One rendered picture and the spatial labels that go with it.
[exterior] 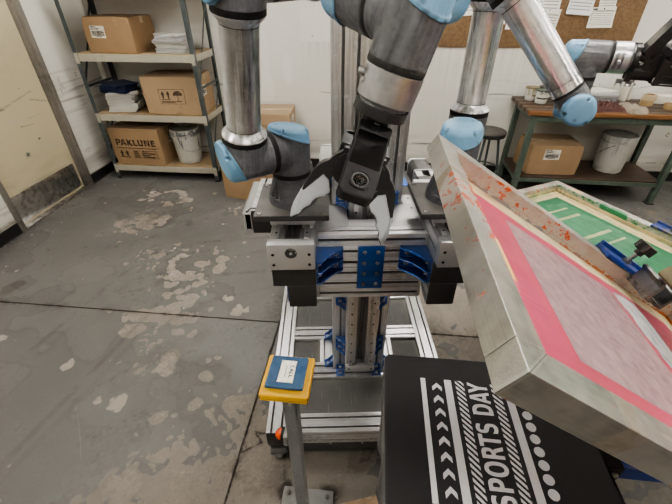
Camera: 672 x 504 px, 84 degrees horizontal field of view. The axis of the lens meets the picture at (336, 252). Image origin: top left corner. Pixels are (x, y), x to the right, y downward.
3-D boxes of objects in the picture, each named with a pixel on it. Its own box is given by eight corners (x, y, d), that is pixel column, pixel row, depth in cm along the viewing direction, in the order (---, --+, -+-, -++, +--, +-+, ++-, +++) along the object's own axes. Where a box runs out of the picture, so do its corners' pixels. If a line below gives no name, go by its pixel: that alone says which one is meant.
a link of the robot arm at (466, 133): (431, 171, 111) (438, 125, 103) (439, 155, 121) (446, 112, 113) (473, 177, 107) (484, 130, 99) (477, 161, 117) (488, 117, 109)
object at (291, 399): (272, 546, 147) (234, 407, 92) (284, 486, 165) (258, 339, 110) (327, 553, 146) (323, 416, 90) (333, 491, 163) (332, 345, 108)
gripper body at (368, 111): (377, 178, 60) (407, 103, 53) (376, 203, 53) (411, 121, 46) (332, 163, 59) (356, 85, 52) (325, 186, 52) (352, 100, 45)
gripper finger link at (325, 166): (317, 200, 57) (364, 169, 53) (315, 205, 55) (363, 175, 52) (297, 176, 55) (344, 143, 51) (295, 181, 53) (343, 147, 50)
